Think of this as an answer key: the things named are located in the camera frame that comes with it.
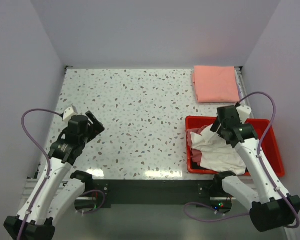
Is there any dusty pink crumpled t shirt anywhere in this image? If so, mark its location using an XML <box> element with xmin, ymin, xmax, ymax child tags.
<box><xmin>186</xmin><ymin>125</ymin><xmax>208</xmax><ymax>167</ymax></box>

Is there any folded salmon pink t shirt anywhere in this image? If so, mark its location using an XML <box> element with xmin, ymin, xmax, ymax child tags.
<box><xmin>192</xmin><ymin>65</ymin><xmax>240</xmax><ymax>104</ymax></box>

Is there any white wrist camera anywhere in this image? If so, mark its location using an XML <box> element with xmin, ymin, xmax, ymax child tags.
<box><xmin>236</xmin><ymin>105</ymin><xmax>252</xmax><ymax>124</ymax></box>
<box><xmin>62</xmin><ymin>105</ymin><xmax>78</xmax><ymax>123</ymax></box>

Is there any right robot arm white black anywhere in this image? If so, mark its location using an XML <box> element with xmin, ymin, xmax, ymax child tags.
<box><xmin>211</xmin><ymin>105</ymin><xmax>300</xmax><ymax>232</ymax></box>

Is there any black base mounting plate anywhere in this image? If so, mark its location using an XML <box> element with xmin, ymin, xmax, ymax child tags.
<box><xmin>73</xmin><ymin>179</ymin><xmax>243</xmax><ymax>213</ymax></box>

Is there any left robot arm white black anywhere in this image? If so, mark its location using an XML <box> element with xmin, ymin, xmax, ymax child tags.
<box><xmin>3</xmin><ymin>107</ymin><xmax>107</xmax><ymax>240</ymax></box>

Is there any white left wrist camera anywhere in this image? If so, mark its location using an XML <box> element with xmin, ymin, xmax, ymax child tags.
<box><xmin>62</xmin><ymin>105</ymin><xmax>78</xmax><ymax>123</ymax></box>

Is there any white printed t shirt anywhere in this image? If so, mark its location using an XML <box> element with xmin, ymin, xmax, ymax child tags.
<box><xmin>191</xmin><ymin>125</ymin><xmax>246</xmax><ymax>176</ymax></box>

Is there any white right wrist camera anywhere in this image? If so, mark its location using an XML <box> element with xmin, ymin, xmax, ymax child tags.
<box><xmin>236</xmin><ymin>105</ymin><xmax>252</xmax><ymax>124</ymax></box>

